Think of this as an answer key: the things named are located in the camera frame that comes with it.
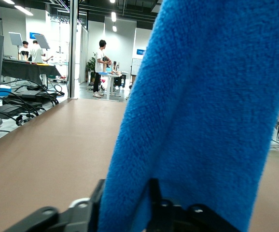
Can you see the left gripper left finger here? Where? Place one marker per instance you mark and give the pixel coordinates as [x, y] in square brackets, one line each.
[81, 217]

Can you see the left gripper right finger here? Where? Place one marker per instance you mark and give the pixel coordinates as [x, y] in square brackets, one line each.
[178, 220]

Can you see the blue microfibre towel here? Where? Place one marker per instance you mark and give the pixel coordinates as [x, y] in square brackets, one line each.
[202, 108]

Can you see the flat black electronics box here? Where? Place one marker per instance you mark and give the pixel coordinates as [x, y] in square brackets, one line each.
[33, 93]
[6, 110]

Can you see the blue storage bin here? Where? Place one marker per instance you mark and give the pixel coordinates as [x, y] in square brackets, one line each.
[4, 93]

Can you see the white standing desk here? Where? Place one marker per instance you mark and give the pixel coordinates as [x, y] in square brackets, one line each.
[115, 74]

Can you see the green potted plant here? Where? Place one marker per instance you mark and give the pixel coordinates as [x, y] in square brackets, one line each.
[91, 65]

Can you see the person white shirt black trousers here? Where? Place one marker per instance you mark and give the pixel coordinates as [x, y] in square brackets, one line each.
[99, 62]

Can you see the black draped table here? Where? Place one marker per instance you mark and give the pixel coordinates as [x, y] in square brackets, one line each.
[28, 70]

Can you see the whiteboard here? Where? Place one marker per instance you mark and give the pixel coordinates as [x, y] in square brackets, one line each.
[136, 66]

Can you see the person white shirt seen behind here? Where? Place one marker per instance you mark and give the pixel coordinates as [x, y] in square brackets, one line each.
[36, 54]

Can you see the metal room pillar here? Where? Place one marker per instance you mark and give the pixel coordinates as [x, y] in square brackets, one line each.
[73, 48]

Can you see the person printed white shirt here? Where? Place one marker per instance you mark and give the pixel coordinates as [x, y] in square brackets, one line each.
[23, 52]

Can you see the grey panel on stand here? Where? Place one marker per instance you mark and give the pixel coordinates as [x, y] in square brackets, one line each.
[16, 38]
[42, 41]

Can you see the ceiling strip light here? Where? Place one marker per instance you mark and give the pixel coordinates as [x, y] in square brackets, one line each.
[113, 16]
[114, 28]
[23, 10]

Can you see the blue wall sign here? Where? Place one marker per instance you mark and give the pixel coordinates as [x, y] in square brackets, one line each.
[140, 52]
[33, 35]

